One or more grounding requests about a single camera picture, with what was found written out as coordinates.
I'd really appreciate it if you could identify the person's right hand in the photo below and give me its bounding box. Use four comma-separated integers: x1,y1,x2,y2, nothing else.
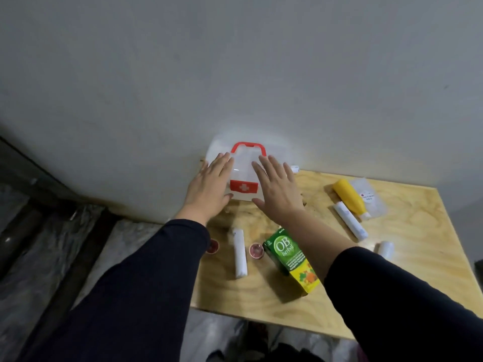
251,155,305,226

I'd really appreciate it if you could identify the person's left hand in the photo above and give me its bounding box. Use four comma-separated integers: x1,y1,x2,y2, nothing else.
183,152,235,226

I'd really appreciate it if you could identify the white first aid box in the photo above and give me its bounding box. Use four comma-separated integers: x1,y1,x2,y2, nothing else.
205,135,299,202

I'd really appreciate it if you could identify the green and yellow medicine box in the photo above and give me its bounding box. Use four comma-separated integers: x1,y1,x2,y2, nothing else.
263,228,321,295

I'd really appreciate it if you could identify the yellow bottle with white cap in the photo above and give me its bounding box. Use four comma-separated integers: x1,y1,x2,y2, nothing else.
332,178,372,221

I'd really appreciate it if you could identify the clear plastic zip bag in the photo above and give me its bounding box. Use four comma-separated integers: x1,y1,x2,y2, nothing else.
349,177,388,219

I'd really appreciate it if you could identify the person's right forearm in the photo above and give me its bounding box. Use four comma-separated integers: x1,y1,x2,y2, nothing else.
281,208,483,362

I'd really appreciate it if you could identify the person's left forearm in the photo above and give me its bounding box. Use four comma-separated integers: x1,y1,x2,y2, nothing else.
17,213,211,362

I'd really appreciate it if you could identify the person's right sandal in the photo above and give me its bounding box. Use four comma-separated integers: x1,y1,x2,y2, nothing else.
241,321,269,355

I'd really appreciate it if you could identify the wooden table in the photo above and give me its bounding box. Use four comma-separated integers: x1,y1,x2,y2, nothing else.
190,169,483,340

